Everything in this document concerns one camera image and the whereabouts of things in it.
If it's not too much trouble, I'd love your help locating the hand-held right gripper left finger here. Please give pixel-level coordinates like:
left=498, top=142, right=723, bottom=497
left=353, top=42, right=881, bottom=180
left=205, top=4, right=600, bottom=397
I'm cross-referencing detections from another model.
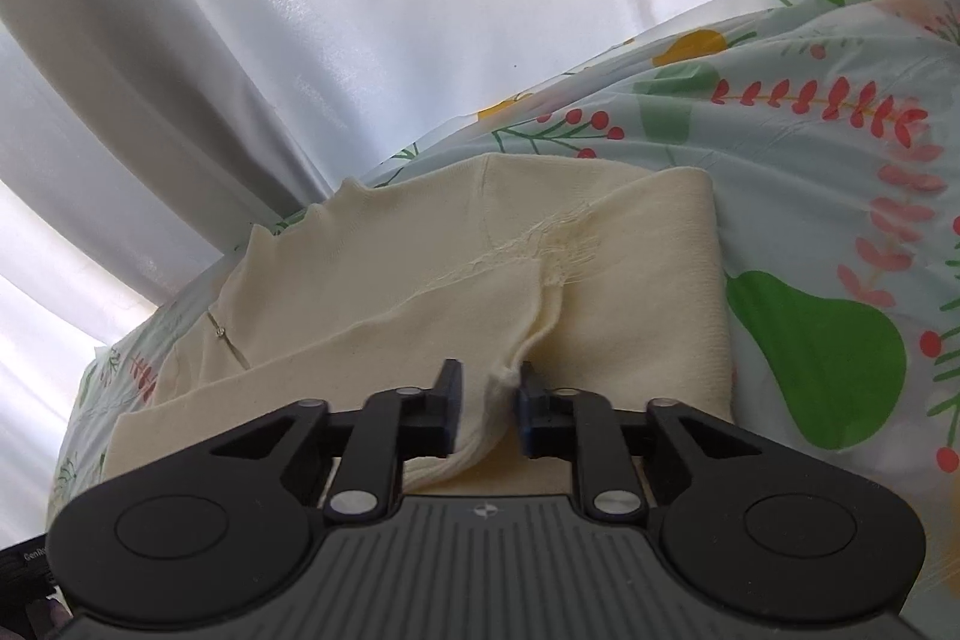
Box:
left=212, top=359, right=465, bottom=525

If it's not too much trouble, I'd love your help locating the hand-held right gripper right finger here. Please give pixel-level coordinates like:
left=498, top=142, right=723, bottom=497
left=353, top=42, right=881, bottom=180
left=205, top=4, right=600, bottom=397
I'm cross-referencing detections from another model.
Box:
left=515, top=361, right=758, bottom=525

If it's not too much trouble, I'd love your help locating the cream knit sweater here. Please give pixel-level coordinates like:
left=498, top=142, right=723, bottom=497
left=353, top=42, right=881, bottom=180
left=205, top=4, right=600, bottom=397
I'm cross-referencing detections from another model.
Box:
left=105, top=154, right=737, bottom=498

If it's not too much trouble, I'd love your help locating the person's left hand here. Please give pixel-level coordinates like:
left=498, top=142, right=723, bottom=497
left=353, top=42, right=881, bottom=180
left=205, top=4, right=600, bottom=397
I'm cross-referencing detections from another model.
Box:
left=30, top=595, right=74, bottom=639

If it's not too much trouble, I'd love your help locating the floral printed bed sheet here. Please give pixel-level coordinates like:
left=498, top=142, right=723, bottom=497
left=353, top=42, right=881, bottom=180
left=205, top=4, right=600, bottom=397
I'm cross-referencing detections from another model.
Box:
left=45, top=0, right=960, bottom=640

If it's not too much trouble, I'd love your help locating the white sheer curtain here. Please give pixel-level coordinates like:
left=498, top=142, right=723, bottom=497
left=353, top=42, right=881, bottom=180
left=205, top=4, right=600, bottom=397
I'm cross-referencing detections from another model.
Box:
left=0, top=0, right=960, bottom=356

